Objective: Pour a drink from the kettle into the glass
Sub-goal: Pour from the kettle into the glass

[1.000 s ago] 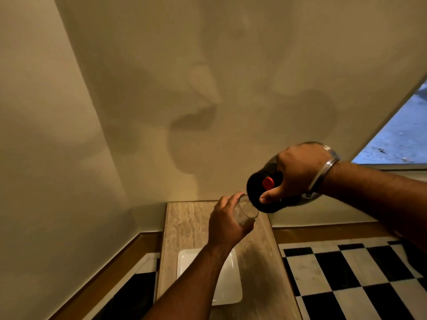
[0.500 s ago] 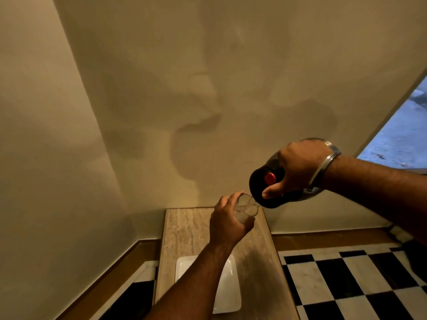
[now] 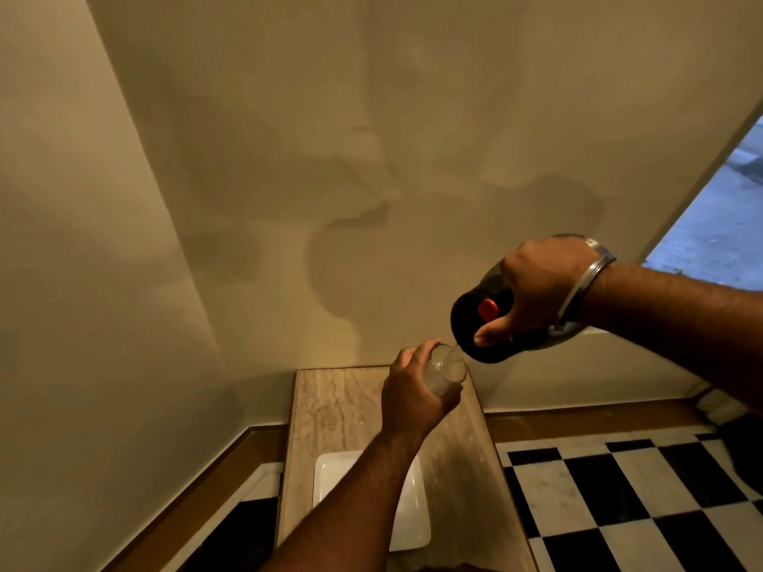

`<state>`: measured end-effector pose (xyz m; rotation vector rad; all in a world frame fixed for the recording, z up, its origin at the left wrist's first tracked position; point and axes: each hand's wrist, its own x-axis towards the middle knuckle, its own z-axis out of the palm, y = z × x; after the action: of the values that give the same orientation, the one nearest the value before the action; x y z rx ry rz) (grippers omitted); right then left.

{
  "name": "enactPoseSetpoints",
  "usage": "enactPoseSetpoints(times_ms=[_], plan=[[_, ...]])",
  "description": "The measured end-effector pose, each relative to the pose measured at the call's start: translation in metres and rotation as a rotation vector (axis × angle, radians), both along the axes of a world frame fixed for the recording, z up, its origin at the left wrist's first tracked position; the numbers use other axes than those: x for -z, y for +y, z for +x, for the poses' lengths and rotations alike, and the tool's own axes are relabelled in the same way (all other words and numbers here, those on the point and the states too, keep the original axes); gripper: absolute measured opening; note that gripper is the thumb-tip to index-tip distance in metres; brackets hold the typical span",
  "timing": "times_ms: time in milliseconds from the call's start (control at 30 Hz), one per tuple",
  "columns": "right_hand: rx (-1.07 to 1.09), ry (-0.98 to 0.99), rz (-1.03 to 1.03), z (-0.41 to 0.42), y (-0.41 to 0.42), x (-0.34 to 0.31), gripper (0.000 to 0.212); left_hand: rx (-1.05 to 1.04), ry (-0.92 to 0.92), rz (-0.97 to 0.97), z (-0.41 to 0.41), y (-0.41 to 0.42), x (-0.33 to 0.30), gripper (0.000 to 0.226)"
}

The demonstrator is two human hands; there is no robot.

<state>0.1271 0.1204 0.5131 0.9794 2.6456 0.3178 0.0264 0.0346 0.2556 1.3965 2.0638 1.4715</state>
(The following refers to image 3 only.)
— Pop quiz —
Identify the person's right hand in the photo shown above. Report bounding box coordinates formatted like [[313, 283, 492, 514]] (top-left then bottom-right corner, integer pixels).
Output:
[[474, 236, 600, 348]]

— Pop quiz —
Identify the person's left hand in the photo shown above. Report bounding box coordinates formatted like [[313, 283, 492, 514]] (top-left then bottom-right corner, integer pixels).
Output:
[[381, 338, 463, 440]]

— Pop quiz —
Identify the black thermos flask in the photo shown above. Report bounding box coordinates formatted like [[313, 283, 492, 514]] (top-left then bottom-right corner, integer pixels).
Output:
[[450, 234, 603, 364]]

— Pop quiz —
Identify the clear drinking glass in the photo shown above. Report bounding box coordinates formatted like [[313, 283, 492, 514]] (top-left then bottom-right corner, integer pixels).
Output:
[[422, 344, 467, 398]]

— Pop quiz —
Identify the person's right forearm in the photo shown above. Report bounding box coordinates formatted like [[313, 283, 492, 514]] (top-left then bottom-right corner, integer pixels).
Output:
[[577, 260, 763, 416]]

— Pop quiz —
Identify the person's left forearm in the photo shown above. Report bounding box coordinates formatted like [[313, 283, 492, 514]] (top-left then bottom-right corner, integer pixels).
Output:
[[260, 427, 425, 572]]

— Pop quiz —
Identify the silver metal bangle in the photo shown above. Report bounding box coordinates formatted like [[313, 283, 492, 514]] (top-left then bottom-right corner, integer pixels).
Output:
[[554, 237, 617, 332]]

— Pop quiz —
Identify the marble side table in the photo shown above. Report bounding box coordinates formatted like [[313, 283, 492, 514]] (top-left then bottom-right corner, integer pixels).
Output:
[[275, 367, 538, 572]]

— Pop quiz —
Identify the white rectangular plate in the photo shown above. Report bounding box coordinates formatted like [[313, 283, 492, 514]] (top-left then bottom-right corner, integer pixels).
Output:
[[313, 450, 432, 553]]

